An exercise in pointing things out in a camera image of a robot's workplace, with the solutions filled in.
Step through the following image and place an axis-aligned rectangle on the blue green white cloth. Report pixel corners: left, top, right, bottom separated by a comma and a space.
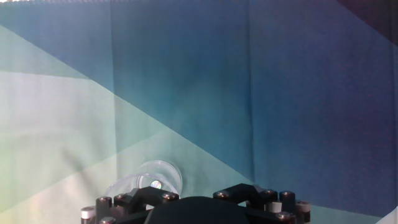
0, 0, 398, 224

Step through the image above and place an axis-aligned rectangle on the clear plastic cup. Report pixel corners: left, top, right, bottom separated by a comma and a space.
104, 159, 183, 200

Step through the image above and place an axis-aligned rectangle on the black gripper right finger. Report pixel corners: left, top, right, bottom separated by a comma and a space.
213, 182, 312, 224

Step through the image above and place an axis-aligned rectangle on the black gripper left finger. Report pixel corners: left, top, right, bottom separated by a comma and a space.
80, 186, 180, 224

